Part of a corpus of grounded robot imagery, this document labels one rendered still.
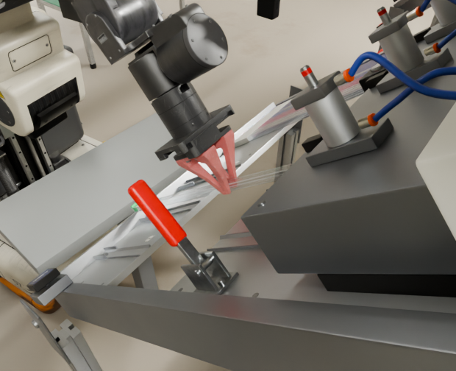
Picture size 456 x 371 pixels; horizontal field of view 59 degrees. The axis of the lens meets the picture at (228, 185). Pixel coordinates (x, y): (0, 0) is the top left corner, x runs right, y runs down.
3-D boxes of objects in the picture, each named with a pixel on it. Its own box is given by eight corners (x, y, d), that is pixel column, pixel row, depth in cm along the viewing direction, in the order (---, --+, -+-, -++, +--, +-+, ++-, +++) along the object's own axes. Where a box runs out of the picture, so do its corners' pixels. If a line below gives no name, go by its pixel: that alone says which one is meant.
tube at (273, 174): (134, 212, 78) (131, 207, 78) (140, 207, 79) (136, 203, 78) (363, 161, 38) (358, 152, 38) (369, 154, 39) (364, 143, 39)
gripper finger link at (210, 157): (264, 170, 55) (230, 110, 52) (234, 202, 51) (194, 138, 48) (232, 177, 60) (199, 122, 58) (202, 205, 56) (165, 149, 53)
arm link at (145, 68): (145, 48, 53) (115, 65, 49) (176, 25, 48) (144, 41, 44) (174, 95, 55) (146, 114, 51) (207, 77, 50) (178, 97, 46)
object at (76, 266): (79, 308, 70) (53, 276, 69) (284, 126, 107) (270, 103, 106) (82, 308, 69) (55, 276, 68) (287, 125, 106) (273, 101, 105)
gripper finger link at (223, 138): (260, 174, 55) (225, 114, 52) (229, 207, 50) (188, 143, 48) (228, 180, 60) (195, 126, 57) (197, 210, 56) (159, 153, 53)
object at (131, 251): (72, 297, 69) (60, 283, 68) (282, 117, 106) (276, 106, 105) (111, 305, 53) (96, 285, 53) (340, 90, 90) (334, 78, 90)
